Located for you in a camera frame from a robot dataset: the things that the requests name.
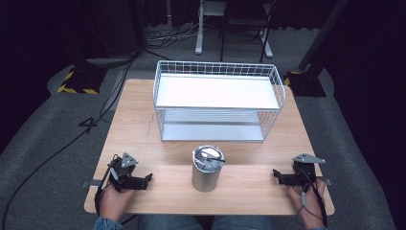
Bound black metal chair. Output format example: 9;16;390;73
218;0;278;63

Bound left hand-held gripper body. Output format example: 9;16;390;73
107;151;144;194

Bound bundle of floor cables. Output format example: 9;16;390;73
145;15;212;51

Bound black stand base yellow stripes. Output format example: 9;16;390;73
56;64;109;96
282;69;327;99

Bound white wire shelf rack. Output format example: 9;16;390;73
152;59;287;144

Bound person's right leg in jeans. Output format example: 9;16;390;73
212;215;275;230

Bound person's leg in jeans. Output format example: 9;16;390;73
136;215;205;230
212;215;275;230

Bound black slanted stand pole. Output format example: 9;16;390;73
298;0;350;73

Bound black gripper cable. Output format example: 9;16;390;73
94;154;120;217
301;166;328;228

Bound person's left leg in jeans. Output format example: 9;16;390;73
136;215;205;230

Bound silver metal tumbler with lid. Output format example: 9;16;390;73
191;145;226;194

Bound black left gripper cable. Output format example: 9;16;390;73
94;154;120;217

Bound person's left hand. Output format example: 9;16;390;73
97;184;138;223

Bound long black floor cable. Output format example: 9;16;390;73
0;51;140;230

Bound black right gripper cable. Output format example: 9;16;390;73
301;166;328;228

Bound person's right hand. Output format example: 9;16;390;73
285;178;327;230

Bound grey cable with plug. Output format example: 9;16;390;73
295;191;324;227

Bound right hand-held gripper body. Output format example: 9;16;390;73
286;152;327;187

